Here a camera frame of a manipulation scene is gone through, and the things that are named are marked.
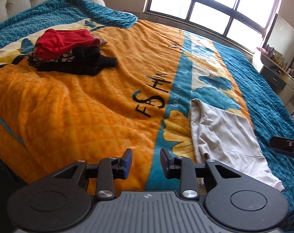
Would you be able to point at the red folded garment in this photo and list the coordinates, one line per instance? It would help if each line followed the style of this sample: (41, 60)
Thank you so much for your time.
(64, 42)

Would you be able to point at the white and grey vanity desk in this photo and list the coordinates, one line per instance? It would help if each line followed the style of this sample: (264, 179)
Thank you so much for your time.
(275, 77)

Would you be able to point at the beige patterned cloth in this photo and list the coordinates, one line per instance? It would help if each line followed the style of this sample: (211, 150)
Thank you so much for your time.
(102, 41)

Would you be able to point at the dark framed window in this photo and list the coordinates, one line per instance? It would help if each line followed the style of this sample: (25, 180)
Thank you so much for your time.
(210, 7)

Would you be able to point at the black folded garment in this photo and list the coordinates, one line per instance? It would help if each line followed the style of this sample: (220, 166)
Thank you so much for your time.
(88, 60)

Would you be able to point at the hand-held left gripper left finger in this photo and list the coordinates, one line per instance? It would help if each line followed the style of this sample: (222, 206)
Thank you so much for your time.
(127, 162)

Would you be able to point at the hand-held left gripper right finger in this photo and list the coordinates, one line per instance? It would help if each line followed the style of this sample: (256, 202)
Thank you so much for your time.
(164, 162)

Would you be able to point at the orange and teal printed blanket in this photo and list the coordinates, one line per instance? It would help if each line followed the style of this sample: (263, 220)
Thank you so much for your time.
(76, 106)

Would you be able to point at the white pillow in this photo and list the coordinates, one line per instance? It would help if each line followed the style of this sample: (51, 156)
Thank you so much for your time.
(96, 0)

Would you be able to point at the vanity mirror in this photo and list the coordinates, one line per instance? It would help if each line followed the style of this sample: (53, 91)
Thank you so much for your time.
(285, 36)

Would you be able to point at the black and white patterned garment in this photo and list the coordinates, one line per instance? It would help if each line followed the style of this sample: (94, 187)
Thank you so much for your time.
(54, 59)

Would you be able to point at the row of cosmetic bottles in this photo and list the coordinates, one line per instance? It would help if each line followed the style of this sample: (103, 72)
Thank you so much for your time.
(280, 59)

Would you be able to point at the pink cloth on shelf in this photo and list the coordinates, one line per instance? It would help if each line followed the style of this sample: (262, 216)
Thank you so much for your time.
(261, 49)

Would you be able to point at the grey t-shirt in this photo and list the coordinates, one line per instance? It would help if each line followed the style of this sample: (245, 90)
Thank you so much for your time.
(224, 136)

